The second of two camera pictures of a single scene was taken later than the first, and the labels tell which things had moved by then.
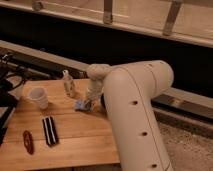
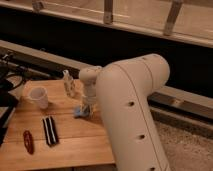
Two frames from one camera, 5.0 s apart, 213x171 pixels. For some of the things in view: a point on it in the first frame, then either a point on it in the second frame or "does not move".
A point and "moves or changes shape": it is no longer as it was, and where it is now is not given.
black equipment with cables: [11, 78] does not move
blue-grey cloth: [86, 105] moves or changes shape
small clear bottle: [69, 84] does not move
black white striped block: [50, 133] does not move
